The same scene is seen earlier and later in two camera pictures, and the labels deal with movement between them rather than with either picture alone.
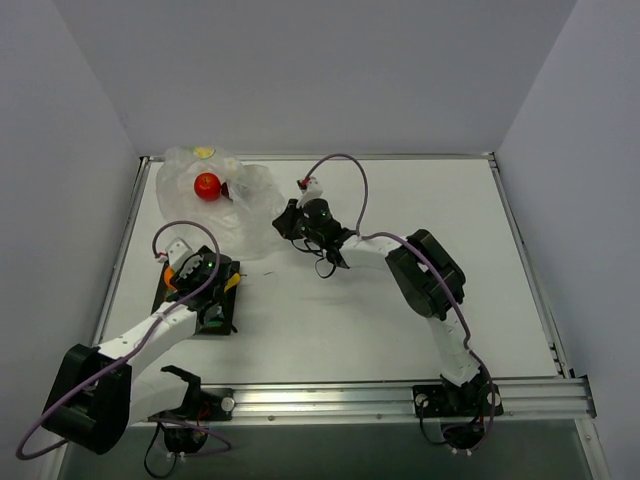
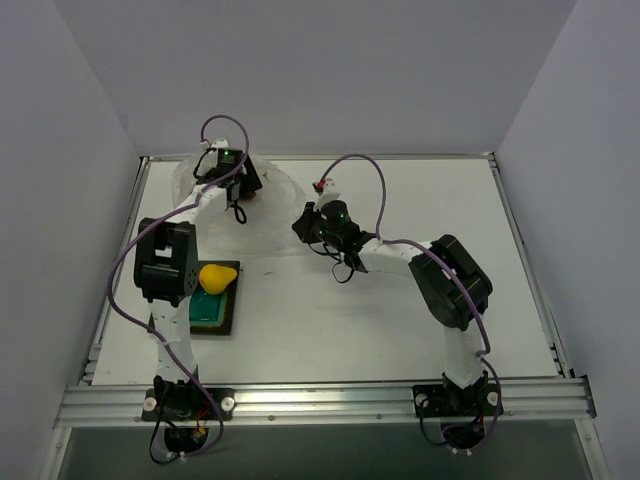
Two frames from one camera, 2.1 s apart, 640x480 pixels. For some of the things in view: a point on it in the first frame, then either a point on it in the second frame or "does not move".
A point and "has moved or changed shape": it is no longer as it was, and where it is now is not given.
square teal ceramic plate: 215,317 does not move
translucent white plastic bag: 243,225 has moved or changed shape
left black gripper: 220,288 → 252,179
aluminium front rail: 559,400 does not move
